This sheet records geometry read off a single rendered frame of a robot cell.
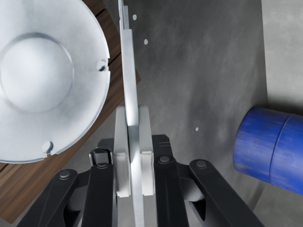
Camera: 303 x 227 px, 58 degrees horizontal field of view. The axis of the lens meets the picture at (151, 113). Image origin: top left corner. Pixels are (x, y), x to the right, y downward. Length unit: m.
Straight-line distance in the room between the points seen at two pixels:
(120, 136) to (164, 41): 1.12
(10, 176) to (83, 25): 0.29
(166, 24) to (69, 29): 0.82
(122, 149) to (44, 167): 0.41
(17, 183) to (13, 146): 0.09
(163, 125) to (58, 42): 0.97
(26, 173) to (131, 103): 0.39
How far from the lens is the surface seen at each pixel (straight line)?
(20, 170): 0.54
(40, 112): 0.48
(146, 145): 0.16
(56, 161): 0.57
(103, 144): 0.18
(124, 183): 0.16
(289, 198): 3.45
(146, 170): 0.15
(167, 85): 1.33
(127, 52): 0.18
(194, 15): 1.46
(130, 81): 0.18
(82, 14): 0.51
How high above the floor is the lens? 0.80
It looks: 39 degrees down
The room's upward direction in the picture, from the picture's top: 107 degrees clockwise
